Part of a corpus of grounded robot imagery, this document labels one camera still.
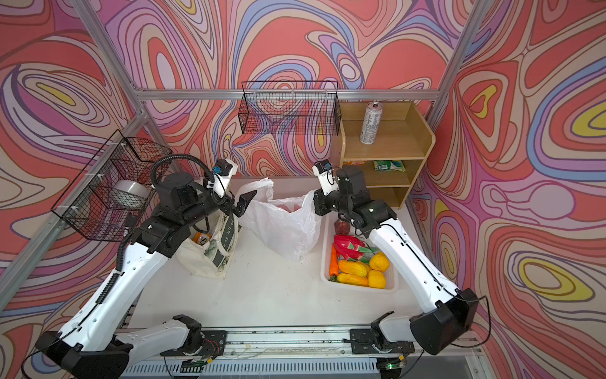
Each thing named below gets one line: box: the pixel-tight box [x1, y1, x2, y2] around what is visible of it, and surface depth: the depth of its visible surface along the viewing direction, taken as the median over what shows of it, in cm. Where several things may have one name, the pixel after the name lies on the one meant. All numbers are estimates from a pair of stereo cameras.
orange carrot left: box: [328, 243, 340, 282], surface depth 88 cm
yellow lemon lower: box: [367, 270, 386, 289], surface depth 80 cm
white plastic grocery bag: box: [238, 176, 322, 262], surface depth 77 cm
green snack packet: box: [373, 160, 406, 173], surface depth 101 cm
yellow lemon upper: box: [369, 251, 391, 273], surface depth 84 cm
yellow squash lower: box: [336, 272, 369, 286], surface depth 84 cm
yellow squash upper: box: [338, 259, 369, 278], surface depth 84 cm
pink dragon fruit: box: [332, 233, 380, 263], surface depth 88 cm
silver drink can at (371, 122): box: [359, 101, 384, 146], surface depth 82 cm
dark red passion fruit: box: [334, 219, 352, 235], surface depth 95 cm
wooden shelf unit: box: [329, 101, 436, 211], surface depth 93 cm
